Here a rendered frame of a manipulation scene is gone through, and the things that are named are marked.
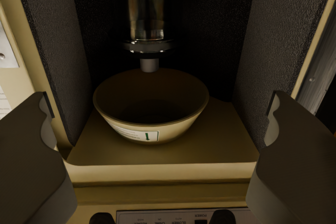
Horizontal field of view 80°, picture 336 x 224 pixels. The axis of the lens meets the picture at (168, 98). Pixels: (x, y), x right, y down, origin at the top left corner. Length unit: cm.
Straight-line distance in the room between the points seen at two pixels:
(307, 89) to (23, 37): 29
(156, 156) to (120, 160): 5
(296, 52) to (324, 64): 3
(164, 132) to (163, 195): 8
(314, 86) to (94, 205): 29
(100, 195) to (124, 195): 3
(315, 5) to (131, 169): 26
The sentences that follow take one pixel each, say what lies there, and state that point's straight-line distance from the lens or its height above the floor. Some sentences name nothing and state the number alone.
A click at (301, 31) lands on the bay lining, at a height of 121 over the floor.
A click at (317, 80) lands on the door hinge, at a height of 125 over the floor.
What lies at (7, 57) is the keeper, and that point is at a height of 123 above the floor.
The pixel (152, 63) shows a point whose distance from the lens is 29.
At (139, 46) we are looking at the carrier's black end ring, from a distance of 24.
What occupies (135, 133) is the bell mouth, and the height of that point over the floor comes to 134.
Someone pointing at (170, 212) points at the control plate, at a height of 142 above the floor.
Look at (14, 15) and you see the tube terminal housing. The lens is 25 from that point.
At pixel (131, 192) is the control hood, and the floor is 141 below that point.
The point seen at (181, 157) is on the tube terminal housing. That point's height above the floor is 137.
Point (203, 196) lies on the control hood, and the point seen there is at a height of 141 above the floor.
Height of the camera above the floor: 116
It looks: 32 degrees up
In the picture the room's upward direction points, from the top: 179 degrees counter-clockwise
